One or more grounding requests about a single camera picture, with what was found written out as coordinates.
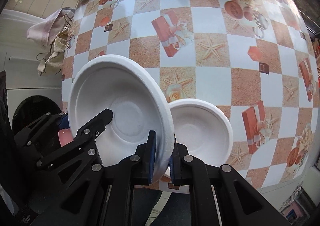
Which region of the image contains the pink plastic plate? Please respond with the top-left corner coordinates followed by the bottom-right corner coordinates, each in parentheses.
top-left (58, 128), bottom-right (73, 147)

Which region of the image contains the large white foam bowl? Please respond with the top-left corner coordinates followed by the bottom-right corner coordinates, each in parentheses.
top-left (67, 54), bottom-right (175, 183)

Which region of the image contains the white washing machine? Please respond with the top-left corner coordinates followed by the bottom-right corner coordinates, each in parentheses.
top-left (1, 9), bottom-right (62, 133)

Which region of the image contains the cream striped towel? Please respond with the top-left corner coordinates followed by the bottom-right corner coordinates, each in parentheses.
top-left (37, 27), bottom-right (69, 76)

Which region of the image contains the pink towel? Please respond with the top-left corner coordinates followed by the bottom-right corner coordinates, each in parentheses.
top-left (27, 7), bottom-right (75, 47)

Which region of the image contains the patterned vinyl tablecloth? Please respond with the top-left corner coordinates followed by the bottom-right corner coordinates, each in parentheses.
top-left (62, 0), bottom-right (319, 189)

